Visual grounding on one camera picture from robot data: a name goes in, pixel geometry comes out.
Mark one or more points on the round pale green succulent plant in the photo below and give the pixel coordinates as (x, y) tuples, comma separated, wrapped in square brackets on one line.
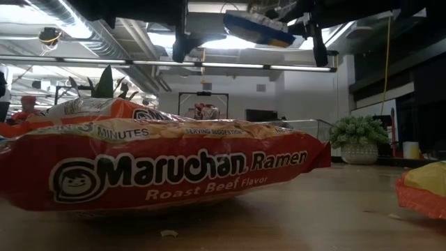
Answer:
[(359, 132)]

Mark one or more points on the orange Maruchan ramen packet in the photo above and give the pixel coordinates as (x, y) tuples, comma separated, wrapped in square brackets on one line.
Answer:
[(115, 108), (425, 195)]

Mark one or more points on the black metal frame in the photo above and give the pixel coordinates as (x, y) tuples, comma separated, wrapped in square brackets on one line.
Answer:
[(203, 93)]

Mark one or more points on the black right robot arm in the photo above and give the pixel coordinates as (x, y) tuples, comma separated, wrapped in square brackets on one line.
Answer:
[(383, 10)]

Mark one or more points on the blue Maruchan ramen packet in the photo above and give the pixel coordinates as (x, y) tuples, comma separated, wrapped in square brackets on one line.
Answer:
[(258, 33)]

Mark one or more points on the white yellow cylindrical container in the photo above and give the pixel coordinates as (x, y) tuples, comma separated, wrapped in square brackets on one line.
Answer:
[(411, 150)]

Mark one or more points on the noodle crumb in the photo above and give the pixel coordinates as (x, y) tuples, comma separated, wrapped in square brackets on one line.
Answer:
[(169, 233)]

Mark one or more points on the spiky green plant white pot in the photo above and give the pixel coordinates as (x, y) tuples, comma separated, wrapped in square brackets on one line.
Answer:
[(104, 85)]

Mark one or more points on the red metal stand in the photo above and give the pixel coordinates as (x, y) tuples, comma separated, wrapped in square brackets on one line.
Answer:
[(393, 139)]

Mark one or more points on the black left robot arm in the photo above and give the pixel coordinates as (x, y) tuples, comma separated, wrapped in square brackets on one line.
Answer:
[(97, 8)]

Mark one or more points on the silver LED light bar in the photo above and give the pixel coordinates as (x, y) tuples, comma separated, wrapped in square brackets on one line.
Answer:
[(104, 61)]

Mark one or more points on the person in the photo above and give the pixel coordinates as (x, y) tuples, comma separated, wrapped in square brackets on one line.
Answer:
[(4, 101), (28, 100)]

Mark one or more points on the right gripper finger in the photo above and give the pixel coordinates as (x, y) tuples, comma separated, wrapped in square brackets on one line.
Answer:
[(320, 49)]

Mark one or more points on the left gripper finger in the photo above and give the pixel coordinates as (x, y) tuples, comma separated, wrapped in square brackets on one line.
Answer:
[(181, 49)]

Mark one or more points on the silver ceiling ventilation duct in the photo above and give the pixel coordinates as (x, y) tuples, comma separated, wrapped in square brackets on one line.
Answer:
[(94, 38)]

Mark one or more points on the black screen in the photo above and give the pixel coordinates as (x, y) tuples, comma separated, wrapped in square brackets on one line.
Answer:
[(261, 115)]

